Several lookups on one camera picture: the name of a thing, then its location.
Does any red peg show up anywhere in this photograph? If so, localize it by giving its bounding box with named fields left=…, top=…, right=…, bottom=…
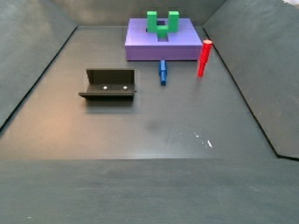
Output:
left=197, top=39, right=212, bottom=77

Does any green U-shaped block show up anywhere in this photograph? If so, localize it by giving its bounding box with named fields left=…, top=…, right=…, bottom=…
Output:
left=145, top=11, right=180, bottom=39

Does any purple base block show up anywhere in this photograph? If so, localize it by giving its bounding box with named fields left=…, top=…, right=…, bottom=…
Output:
left=125, top=18, right=201, bottom=61

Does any blue peg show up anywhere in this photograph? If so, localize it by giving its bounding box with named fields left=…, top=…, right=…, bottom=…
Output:
left=158, top=60, right=166, bottom=86

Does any black angle fixture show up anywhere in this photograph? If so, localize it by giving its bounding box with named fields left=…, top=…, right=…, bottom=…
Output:
left=78, top=68, right=135, bottom=101

